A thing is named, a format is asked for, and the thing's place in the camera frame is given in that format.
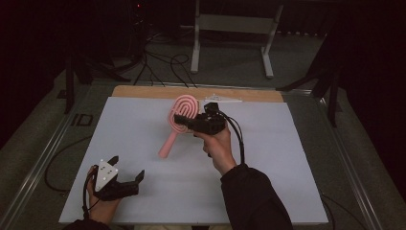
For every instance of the silver metal floor rail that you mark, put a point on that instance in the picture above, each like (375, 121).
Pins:
(38, 166)
(348, 166)

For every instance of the white metal stand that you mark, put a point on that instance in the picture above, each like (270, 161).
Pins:
(234, 24)

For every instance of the dark equipment with red light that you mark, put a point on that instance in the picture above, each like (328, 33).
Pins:
(138, 19)

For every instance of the person's right hand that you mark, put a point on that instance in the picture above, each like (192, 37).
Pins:
(218, 150)

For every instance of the person's left hand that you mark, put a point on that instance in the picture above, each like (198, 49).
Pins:
(102, 211)

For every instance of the pink hairbrush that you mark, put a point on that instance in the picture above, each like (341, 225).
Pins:
(168, 147)

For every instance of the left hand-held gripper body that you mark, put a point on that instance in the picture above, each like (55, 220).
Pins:
(105, 174)

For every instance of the black metal stand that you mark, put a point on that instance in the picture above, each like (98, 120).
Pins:
(69, 86)
(333, 102)

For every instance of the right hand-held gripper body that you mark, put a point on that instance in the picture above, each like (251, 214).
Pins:
(210, 123)

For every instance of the white table mat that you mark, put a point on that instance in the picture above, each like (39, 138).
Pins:
(271, 159)

